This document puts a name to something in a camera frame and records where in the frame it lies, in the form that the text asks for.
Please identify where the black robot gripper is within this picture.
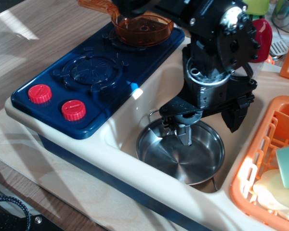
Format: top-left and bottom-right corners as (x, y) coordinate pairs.
(159, 59), (257, 146)

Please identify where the stainless steel pan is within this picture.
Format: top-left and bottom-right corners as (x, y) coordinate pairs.
(136, 110), (225, 191)

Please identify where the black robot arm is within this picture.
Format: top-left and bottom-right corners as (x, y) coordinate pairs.
(114, 0), (260, 145)

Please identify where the cream toy sink unit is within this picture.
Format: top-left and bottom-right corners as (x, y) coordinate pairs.
(5, 50), (289, 231)

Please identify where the red stove knob right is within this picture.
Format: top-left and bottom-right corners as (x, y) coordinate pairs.
(61, 100), (86, 121)

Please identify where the red stove knob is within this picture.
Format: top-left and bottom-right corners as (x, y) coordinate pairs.
(28, 84), (53, 104)
(61, 100), (86, 121)

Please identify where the blue toy stove top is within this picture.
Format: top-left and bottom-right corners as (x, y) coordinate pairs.
(11, 23), (184, 140)

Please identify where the red stove knob left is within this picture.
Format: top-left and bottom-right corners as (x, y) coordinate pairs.
(28, 84), (53, 104)

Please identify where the orange dish rack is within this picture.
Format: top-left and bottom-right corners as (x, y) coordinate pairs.
(230, 96), (289, 231)

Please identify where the cream plastic plate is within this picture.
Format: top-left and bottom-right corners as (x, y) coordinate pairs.
(253, 169), (289, 220)

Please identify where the white slotted spatula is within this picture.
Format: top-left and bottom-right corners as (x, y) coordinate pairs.
(270, 38), (289, 61)

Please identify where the red plastic toy object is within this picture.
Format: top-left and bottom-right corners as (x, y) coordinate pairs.
(251, 18), (273, 63)

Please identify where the orange transparent plastic pot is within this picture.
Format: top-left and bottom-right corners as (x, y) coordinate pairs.
(78, 0), (174, 47)

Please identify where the green plastic tray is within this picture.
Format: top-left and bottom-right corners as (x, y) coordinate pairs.
(243, 0), (270, 16)

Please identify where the metal cup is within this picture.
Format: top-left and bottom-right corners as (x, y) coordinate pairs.
(272, 0), (289, 33)

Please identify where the black braided cable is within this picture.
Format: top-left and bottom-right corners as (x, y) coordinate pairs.
(0, 195), (31, 231)

